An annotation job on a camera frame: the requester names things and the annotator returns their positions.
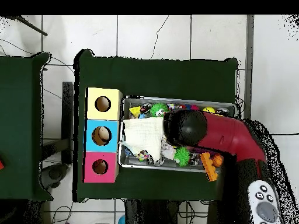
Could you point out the cream muslin cloth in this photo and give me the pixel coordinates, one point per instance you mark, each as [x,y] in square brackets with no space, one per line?
[144,135]

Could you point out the small orange basketball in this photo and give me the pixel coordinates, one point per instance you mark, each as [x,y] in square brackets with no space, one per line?
[217,160]

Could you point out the yellow cheese wedge toy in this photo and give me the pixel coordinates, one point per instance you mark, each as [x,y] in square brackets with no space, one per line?
[135,111]

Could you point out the pink blue fuzzy caterpillar toy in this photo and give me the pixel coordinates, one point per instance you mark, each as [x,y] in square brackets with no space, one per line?
[192,107]

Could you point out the dark green side tablecloth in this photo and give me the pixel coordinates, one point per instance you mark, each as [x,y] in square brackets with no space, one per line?
[16,128]

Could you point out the orange plastic toy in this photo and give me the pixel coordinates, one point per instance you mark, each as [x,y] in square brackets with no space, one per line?
[209,166]

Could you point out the black stand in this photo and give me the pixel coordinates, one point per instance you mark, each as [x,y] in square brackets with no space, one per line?
[67,112]

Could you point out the green spiky ball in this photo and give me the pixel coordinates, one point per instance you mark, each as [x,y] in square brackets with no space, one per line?
[182,156]

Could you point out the blue floor ball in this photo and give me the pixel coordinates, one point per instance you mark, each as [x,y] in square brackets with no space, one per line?
[122,221]

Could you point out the wooden box with three holes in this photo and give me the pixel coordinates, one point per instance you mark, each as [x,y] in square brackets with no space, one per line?
[112,144]

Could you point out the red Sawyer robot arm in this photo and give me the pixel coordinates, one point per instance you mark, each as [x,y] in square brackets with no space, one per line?
[229,137]

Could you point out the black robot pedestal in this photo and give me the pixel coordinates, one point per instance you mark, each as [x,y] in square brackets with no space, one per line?
[149,213]

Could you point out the green spiky toy with eyes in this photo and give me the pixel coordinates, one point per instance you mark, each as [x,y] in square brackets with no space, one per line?
[157,109]

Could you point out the small red object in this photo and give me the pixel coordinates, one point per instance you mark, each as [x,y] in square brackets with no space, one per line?
[1,165]

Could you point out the dark thin rod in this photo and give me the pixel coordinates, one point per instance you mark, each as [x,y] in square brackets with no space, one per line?
[32,27]

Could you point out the grey plastic base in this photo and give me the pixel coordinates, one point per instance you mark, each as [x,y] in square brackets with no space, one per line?
[55,173]

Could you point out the yellow ball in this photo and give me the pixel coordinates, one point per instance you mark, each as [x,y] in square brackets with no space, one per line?
[208,109]

